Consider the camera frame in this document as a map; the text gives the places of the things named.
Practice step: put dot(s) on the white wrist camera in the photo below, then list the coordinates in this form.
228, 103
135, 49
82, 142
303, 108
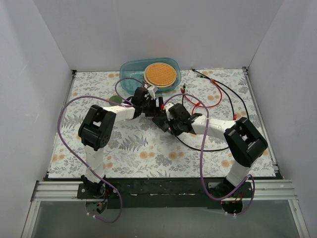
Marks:
152, 91
169, 114

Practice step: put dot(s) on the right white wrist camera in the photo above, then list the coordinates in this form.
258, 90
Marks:
169, 114

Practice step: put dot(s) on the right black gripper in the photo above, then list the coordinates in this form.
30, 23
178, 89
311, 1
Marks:
164, 121

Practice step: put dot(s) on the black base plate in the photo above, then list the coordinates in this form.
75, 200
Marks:
155, 192

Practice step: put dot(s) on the round woven coaster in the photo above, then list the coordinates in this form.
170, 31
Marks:
160, 74

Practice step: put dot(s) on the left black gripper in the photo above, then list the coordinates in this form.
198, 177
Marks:
156, 106

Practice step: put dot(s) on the blue plastic container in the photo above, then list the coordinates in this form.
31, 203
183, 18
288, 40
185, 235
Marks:
136, 69

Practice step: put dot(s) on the black network switch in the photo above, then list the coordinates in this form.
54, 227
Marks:
162, 122

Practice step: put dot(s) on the green cup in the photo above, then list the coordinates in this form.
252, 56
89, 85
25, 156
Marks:
115, 100

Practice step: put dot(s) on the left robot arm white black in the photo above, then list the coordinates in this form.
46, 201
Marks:
96, 128

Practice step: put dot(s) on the floral table mat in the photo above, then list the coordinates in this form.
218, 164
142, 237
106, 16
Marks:
138, 148

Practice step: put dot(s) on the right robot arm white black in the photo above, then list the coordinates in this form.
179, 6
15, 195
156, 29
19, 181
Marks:
243, 139

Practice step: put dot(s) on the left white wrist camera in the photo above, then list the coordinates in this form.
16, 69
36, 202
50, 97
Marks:
152, 91

